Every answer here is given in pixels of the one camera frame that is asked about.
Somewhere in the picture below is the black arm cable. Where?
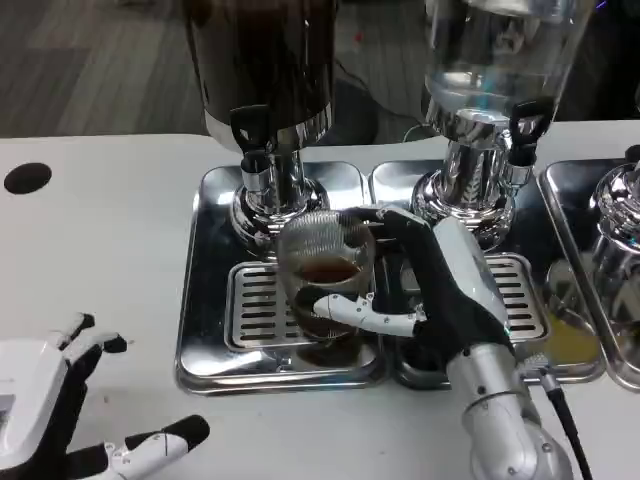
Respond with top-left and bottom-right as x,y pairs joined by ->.
517,352 -> 596,480

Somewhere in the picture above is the clear water drink dispenser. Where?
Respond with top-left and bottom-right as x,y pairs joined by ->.
410,0 -> 591,251

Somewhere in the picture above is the black round counter grommet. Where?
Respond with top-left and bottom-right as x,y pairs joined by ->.
3,162 -> 53,195

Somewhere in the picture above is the black tap lever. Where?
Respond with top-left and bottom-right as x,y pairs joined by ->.
228,105 -> 274,192
504,97 -> 555,186

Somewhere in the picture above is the chrome drink dispenser base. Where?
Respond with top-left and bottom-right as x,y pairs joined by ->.
589,147 -> 640,324

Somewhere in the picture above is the steel drip tray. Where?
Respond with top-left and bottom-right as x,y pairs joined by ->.
174,162 -> 390,396
368,159 -> 604,389
537,158 -> 640,391

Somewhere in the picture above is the dark coffee drink dispenser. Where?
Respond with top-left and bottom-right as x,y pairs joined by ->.
182,0 -> 341,261

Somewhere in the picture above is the clear ribbed glass cup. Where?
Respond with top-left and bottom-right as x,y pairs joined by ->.
277,210 -> 379,349

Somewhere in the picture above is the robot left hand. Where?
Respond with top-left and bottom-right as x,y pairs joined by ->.
0,312 -> 211,480

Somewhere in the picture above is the thin black floor cable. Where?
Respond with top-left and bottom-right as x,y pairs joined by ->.
334,57 -> 431,129

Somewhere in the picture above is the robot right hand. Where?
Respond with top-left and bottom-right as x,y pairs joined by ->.
312,205 -> 516,389

